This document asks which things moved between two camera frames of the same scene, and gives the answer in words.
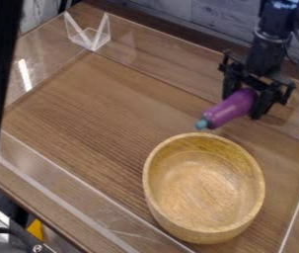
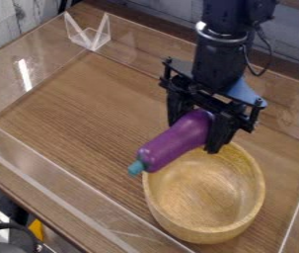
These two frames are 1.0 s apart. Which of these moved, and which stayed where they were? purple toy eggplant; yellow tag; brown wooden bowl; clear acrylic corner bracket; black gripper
Moved: purple toy eggplant; black gripper
Stayed: yellow tag; brown wooden bowl; clear acrylic corner bracket
